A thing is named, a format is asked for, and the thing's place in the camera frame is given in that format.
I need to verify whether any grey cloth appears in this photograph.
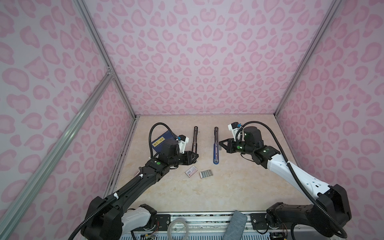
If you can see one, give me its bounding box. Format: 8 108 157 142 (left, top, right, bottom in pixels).
222 210 248 240

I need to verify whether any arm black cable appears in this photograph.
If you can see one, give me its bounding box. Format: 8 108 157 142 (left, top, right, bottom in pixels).
67 122 178 240
235 120 348 239

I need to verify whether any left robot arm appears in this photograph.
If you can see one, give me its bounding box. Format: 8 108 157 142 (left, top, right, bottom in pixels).
69 139 199 240

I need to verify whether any clear tape roll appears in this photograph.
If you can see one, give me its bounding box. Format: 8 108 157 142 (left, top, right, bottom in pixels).
167 218 190 240

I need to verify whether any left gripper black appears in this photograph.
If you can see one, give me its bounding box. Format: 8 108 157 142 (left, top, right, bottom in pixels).
169 150 199 168

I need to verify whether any red white staple box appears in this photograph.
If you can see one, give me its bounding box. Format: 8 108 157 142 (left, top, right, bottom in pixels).
185 166 198 178

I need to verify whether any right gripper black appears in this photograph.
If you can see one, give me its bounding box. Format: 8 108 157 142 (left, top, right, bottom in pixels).
218 137 255 155

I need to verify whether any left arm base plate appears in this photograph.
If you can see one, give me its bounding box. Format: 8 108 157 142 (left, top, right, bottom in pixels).
150 214 171 231

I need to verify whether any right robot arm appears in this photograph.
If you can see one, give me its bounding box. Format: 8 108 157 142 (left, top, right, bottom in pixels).
219 121 352 239

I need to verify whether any blue booklet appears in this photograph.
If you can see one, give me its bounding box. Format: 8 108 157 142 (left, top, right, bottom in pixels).
150 130 177 155

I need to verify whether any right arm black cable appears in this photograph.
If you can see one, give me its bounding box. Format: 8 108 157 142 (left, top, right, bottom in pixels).
235 120 348 239

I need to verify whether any aluminium frame rail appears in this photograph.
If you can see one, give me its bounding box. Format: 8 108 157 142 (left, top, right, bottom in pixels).
1 72 114 240

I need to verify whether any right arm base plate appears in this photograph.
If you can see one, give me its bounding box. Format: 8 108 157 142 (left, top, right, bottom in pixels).
250 213 287 232

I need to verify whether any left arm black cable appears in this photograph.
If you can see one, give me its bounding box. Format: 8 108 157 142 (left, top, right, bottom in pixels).
67 122 178 240

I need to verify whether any silver staple tray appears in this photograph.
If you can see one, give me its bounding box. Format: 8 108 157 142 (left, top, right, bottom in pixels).
199 170 214 179

